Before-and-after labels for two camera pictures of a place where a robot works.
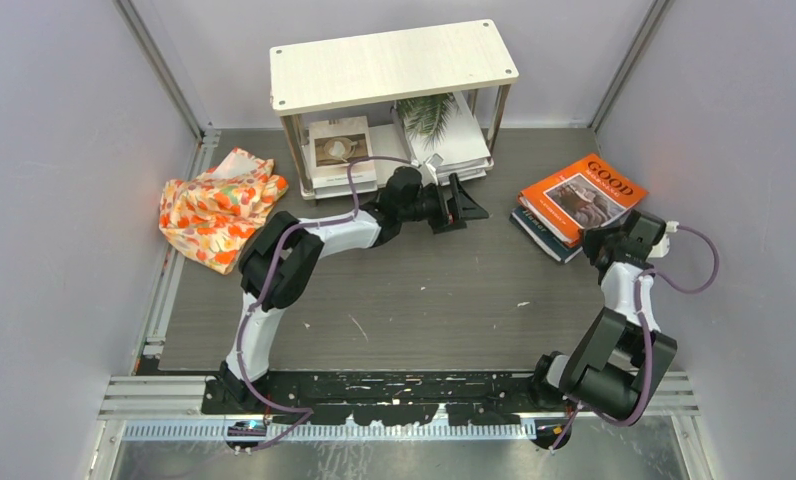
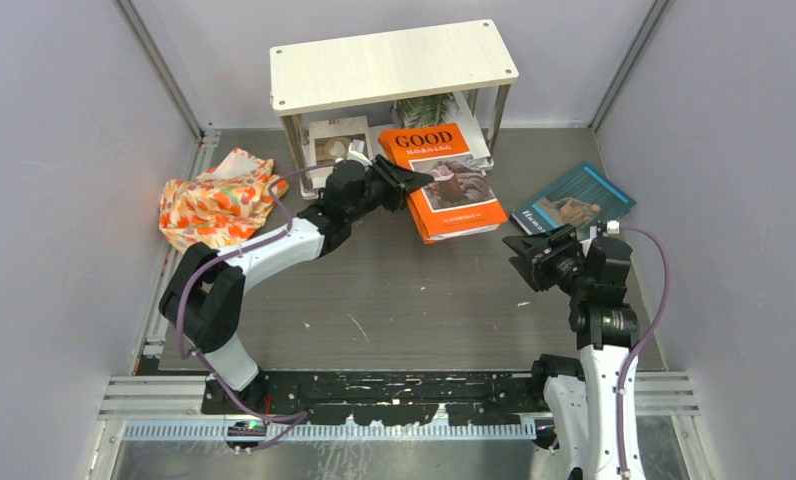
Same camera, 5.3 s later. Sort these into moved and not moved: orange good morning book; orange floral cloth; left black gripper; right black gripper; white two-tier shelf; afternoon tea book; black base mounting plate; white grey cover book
Moved: left black gripper; orange good morning book; right black gripper; white grey cover book
Not moved: orange floral cloth; white two-tier shelf; afternoon tea book; black base mounting plate
